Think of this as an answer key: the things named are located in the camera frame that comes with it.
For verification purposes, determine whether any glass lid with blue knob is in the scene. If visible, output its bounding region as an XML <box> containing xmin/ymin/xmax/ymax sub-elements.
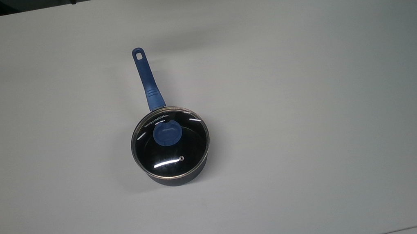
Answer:
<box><xmin>126</xmin><ymin>101</ymin><xmax>215</xmax><ymax>185</ymax></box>

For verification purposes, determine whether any dark saucepan with blue handle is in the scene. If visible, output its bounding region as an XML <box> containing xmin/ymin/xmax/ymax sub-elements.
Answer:
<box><xmin>117</xmin><ymin>39</ymin><xmax>217</xmax><ymax>193</ymax></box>

